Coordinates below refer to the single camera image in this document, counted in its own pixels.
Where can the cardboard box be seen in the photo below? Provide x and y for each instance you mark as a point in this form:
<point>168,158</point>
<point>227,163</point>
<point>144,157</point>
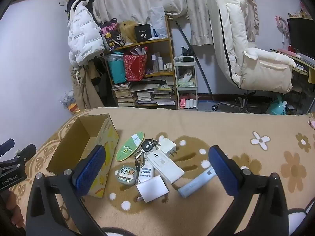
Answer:
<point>73,137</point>

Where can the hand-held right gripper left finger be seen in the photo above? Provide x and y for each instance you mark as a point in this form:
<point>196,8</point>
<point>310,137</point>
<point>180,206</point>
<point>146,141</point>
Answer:
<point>89,169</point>

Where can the white squeeze tube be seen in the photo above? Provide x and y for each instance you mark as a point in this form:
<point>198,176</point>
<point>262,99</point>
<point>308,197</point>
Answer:
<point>146,173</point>

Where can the white puffer jacket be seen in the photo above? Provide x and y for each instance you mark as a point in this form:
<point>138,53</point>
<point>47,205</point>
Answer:
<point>83,34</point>

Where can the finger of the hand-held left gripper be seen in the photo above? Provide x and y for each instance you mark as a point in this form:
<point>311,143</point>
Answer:
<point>25,151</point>
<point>6,146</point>

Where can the pink headphones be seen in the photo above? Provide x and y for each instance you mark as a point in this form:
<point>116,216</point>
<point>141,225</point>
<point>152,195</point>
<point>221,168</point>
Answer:
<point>281,23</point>

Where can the blonde wig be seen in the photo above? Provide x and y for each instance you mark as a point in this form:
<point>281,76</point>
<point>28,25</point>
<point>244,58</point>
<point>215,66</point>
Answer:
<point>128,32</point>

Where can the black box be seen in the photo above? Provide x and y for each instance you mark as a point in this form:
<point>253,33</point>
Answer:
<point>142,33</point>

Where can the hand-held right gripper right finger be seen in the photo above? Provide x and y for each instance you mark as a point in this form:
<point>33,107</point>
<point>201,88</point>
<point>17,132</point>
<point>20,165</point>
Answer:
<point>224,169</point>

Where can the black monitor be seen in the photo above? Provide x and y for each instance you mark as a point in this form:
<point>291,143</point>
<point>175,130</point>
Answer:
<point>301,36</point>

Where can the bag of toys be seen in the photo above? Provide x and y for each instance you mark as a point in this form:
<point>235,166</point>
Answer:
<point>69,102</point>

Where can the cluttered desk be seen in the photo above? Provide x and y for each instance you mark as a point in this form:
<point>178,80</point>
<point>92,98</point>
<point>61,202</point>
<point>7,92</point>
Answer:
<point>301,70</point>

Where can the cream padded office chair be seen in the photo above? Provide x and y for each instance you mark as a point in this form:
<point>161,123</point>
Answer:
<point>236,41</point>

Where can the red gift bag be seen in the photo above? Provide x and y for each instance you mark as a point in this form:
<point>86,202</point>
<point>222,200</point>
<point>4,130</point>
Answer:
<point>134,66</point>

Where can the teal storage container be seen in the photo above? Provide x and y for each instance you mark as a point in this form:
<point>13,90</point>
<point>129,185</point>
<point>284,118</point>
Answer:
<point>117,70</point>

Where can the row of cosmetic bottles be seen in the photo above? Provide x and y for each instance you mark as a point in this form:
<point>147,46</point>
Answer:
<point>160,62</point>

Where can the black key fob with keys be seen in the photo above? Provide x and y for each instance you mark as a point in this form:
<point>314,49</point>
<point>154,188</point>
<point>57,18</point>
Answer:
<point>147,146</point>

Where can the pale blue power bank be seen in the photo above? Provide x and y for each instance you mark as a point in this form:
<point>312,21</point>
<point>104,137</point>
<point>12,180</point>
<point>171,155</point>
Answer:
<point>194,184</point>

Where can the round cartoon print case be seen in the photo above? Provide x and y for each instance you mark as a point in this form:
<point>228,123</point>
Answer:
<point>126,175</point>

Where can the colourful printed bag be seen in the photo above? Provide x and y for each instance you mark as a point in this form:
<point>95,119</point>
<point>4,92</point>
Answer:
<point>110,35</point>

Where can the clear plastic bag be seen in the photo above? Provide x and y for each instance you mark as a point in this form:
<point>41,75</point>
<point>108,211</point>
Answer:
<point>158,22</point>

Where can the teal watering can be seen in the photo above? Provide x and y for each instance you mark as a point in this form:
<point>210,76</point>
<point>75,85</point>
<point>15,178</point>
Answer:
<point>276,107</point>

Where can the white rolling cart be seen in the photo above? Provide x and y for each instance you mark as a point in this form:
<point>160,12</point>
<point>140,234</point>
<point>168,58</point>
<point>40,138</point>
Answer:
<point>185,78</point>

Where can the stack of books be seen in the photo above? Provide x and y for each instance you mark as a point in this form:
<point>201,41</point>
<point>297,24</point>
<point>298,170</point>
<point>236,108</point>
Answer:
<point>147,94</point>

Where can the green oval board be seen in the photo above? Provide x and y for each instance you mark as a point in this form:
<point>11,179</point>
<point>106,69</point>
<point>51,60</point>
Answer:
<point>129,147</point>

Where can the wooden shelf unit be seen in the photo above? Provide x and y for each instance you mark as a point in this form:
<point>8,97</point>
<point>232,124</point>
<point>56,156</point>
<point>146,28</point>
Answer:
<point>169,61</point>

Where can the person's left hand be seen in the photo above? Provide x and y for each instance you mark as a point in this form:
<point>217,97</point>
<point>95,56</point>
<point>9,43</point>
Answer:
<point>13,207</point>

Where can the white rectangular plastic device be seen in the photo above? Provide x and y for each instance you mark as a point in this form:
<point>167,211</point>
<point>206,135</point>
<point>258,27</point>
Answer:
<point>165,167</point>

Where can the white power adapter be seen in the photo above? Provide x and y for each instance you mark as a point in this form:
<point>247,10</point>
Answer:
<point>152,189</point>
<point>166,145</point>

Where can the beige coat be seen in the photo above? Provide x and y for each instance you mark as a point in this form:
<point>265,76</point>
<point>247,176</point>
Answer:
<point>83,88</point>

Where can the pink cloth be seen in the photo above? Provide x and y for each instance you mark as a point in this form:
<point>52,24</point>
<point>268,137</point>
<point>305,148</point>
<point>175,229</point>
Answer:
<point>312,124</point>

